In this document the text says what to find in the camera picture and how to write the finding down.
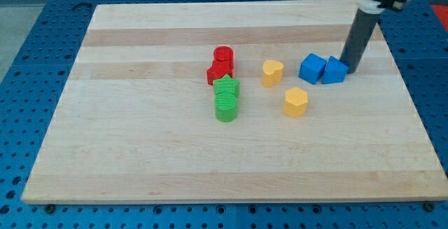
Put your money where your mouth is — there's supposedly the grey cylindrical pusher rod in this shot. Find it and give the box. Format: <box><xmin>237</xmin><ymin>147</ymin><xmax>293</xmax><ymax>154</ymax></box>
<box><xmin>340</xmin><ymin>8</ymin><xmax>379</xmax><ymax>74</ymax></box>

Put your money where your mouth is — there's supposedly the red star block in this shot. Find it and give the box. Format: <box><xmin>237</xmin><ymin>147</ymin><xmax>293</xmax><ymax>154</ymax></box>
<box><xmin>206</xmin><ymin>60</ymin><xmax>234</xmax><ymax>85</ymax></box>

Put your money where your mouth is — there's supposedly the red cylinder block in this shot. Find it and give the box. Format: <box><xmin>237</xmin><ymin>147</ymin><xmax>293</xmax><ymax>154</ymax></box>
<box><xmin>212</xmin><ymin>46</ymin><xmax>234</xmax><ymax>69</ymax></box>

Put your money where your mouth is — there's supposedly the blue cube block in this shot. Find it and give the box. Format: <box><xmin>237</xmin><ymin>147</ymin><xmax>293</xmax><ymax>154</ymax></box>
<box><xmin>298</xmin><ymin>53</ymin><xmax>326</xmax><ymax>85</ymax></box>

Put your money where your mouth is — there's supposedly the yellow hexagon block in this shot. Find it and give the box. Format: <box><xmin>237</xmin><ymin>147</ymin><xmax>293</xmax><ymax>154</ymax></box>
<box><xmin>283</xmin><ymin>88</ymin><xmax>308</xmax><ymax>118</ymax></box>

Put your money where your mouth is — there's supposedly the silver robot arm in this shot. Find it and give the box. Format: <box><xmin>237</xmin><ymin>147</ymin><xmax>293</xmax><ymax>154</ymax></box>
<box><xmin>340</xmin><ymin>0</ymin><xmax>411</xmax><ymax>74</ymax></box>

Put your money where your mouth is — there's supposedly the green cylinder block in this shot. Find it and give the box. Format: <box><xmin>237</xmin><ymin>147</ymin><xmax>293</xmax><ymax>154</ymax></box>
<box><xmin>214</xmin><ymin>92</ymin><xmax>238</xmax><ymax>123</ymax></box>

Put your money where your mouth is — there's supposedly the wooden board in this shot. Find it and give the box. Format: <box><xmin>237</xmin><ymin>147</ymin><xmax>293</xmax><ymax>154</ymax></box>
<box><xmin>22</xmin><ymin>0</ymin><xmax>447</xmax><ymax>204</ymax></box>

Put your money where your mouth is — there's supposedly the green star block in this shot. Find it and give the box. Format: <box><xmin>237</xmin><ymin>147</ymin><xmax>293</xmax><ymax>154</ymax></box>
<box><xmin>213</xmin><ymin>74</ymin><xmax>240</xmax><ymax>97</ymax></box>

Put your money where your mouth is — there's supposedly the yellow heart block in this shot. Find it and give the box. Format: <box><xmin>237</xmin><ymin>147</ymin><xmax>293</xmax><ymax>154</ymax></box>
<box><xmin>262</xmin><ymin>60</ymin><xmax>284</xmax><ymax>88</ymax></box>

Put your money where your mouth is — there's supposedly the blue triangular block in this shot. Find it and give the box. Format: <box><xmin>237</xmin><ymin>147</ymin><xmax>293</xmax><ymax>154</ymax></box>
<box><xmin>321</xmin><ymin>56</ymin><xmax>349</xmax><ymax>84</ymax></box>

